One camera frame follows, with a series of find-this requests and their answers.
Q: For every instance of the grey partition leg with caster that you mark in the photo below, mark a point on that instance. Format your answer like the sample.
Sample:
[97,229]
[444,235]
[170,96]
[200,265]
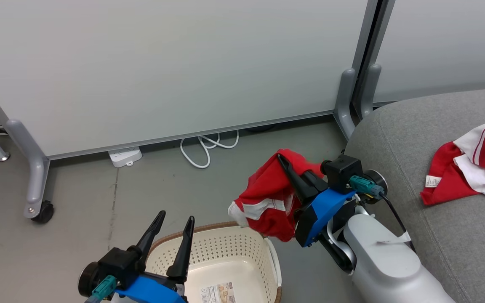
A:
[36,168]

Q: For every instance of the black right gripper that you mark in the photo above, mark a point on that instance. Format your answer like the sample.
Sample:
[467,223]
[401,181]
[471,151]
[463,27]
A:
[341,170]

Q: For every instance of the red shorts with white band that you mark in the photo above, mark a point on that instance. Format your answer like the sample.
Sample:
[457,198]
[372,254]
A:
[267,189]

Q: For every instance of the cream perforated laundry basket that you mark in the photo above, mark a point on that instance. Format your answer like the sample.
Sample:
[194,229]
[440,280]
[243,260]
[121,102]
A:
[225,256]

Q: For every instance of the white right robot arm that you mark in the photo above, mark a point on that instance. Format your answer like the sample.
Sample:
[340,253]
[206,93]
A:
[385,269]

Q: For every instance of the white power strip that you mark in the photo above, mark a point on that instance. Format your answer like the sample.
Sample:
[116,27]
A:
[124,156]

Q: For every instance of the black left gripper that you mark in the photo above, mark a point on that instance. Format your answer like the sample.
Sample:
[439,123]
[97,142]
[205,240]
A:
[118,265]

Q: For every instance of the paper label sticker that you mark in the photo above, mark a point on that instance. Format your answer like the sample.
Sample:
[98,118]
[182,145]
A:
[218,293]

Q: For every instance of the black caster wheel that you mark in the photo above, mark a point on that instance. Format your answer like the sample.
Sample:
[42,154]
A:
[44,212]

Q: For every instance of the large white partition panel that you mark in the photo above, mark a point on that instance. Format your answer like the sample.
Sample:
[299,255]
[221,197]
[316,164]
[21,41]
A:
[162,63]

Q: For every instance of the red white striped jersey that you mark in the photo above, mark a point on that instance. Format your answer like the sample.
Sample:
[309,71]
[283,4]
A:
[449,176]

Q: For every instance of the grey fabric sofa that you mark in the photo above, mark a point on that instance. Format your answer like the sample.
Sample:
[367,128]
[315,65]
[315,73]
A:
[457,244]

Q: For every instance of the narrow white partition panel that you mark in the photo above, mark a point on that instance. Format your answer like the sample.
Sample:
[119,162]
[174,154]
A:
[444,42]

